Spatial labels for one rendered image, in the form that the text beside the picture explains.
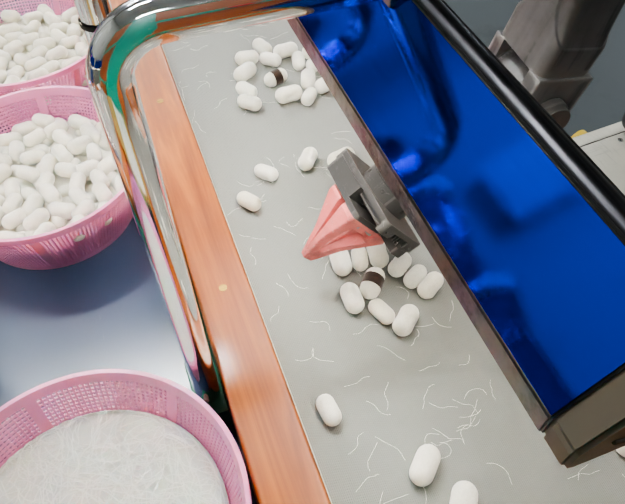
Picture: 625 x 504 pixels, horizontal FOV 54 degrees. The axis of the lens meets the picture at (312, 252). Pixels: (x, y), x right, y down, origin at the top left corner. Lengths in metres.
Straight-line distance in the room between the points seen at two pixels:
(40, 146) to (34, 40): 0.24
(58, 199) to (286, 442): 0.41
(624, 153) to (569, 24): 1.13
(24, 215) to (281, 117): 0.34
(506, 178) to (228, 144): 0.57
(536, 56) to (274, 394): 0.35
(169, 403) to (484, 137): 0.41
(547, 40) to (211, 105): 0.49
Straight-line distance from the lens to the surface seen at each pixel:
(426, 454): 0.55
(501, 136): 0.27
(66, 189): 0.81
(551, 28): 0.52
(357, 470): 0.56
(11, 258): 0.78
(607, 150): 1.62
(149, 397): 0.60
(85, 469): 0.60
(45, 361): 0.74
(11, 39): 1.08
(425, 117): 0.30
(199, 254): 0.65
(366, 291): 0.63
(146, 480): 0.59
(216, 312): 0.61
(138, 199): 0.38
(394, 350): 0.61
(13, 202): 0.80
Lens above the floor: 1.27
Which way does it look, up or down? 52 degrees down
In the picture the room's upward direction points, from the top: straight up
